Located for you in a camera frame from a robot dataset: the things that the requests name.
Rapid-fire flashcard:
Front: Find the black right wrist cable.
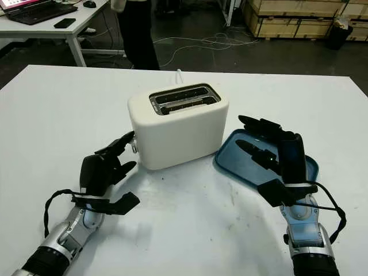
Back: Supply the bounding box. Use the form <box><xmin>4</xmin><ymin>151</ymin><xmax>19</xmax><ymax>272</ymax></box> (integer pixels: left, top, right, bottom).
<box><xmin>296</xmin><ymin>181</ymin><xmax>347</xmax><ymax>245</ymax></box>

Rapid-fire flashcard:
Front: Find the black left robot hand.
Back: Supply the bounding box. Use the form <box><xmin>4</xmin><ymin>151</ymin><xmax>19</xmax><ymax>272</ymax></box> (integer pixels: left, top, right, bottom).
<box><xmin>79</xmin><ymin>131</ymin><xmax>137</xmax><ymax>197</ymax></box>

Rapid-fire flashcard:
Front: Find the person in white top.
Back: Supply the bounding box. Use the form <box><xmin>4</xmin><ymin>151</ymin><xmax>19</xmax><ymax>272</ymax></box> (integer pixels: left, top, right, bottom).
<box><xmin>110</xmin><ymin>0</ymin><xmax>161</xmax><ymax>71</ymax></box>

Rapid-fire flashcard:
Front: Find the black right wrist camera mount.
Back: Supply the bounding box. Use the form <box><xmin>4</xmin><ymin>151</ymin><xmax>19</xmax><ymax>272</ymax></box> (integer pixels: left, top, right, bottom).
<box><xmin>257</xmin><ymin>178</ymin><xmax>319</xmax><ymax>208</ymax></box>

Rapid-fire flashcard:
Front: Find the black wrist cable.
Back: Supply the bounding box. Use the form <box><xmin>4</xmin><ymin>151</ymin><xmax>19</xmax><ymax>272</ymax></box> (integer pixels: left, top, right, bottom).
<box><xmin>296</xmin><ymin>181</ymin><xmax>347</xmax><ymax>245</ymax></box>
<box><xmin>43</xmin><ymin>189</ymin><xmax>85</xmax><ymax>238</ymax></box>

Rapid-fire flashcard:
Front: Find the black trash bin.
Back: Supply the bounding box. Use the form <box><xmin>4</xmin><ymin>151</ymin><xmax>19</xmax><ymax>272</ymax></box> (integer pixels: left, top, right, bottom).
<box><xmin>327</xmin><ymin>18</ymin><xmax>354</xmax><ymax>51</ymax></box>

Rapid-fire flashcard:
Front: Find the white office desk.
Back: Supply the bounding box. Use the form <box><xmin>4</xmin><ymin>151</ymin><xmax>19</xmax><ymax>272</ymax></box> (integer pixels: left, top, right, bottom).
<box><xmin>0</xmin><ymin>0</ymin><xmax>128</xmax><ymax>68</ymax></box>

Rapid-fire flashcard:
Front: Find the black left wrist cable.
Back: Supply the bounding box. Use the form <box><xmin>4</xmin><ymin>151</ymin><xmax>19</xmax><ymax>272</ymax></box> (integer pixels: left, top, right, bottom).
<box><xmin>43</xmin><ymin>189</ymin><xmax>85</xmax><ymax>238</ymax></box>

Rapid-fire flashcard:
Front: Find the wooden shipping crate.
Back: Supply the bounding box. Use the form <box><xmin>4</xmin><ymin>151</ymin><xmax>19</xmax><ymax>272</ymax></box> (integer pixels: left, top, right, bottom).
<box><xmin>344</xmin><ymin>0</ymin><xmax>368</xmax><ymax>42</ymax></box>
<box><xmin>243</xmin><ymin>0</ymin><xmax>337</xmax><ymax>39</ymax></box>

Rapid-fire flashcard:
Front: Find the blue plastic tray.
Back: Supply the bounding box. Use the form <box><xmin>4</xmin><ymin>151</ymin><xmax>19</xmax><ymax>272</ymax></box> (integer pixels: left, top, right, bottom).
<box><xmin>212</xmin><ymin>128</ymin><xmax>320</xmax><ymax>189</ymax></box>

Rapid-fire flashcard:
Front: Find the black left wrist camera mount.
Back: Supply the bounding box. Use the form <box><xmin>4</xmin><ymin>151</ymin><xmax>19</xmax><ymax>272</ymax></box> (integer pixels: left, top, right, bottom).
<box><xmin>70</xmin><ymin>191</ymin><xmax>142</xmax><ymax>216</ymax></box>

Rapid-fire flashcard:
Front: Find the black smartphone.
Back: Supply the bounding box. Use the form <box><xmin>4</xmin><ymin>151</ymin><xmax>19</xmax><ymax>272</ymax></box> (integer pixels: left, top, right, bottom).
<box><xmin>53</xmin><ymin>17</ymin><xmax>77</xmax><ymax>29</ymax></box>

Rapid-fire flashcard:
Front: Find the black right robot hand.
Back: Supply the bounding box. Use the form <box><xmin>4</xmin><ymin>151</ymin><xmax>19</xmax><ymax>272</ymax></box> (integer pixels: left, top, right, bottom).
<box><xmin>235</xmin><ymin>114</ymin><xmax>308</xmax><ymax>185</ymax></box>

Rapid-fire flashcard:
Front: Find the black laptop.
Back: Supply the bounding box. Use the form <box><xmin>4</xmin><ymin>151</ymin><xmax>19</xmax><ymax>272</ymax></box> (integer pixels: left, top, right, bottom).
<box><xmin>0</xmin><ymin>0</ymin><xmax>79</xmax><ymax>26</ymax></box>

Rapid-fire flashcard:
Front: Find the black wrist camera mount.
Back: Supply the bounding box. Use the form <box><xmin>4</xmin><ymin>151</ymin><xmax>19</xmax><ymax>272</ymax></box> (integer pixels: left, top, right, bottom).
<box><xmin>257</xmin><ymin>178</ymin><xmax>319</xmax><ymax>208</ymax></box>
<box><xmin>70</xmin><ymin>191</ymin><xmax>142</xmax><ymax>216</ymax></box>

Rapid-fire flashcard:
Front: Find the cream two-slot toaster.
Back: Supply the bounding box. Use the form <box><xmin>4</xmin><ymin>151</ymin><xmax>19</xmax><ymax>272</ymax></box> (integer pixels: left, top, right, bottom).
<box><xmin>127</xmin><ymin>82</ymin><xmax>230</xmax><ymax>171</ymax></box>

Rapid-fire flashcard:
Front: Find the white toaster power cord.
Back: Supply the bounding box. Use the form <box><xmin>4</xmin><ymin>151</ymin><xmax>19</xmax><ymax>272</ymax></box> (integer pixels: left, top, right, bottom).
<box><xmin>173</xmin><ymin>68</ymin><xmax>185</xmax><ymax>86</ymax></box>

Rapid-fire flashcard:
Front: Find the white floor cable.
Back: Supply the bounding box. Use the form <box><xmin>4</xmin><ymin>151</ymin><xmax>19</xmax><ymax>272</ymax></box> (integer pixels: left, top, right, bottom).
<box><xmin>152</xmin><ymin>30</ymin><xmax>260</xmax><ymax>70</ymax></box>

